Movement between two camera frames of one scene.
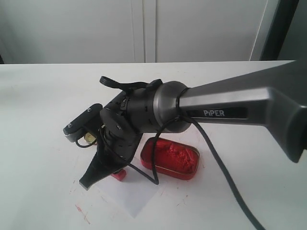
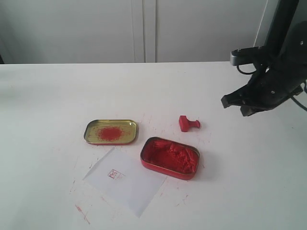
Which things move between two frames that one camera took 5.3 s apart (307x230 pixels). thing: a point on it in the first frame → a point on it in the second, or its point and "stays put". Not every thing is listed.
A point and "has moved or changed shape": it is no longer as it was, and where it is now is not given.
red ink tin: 174,159 stays put
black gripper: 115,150 → 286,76
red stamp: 120,175 has moved or changed shape
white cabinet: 88,31 stays put
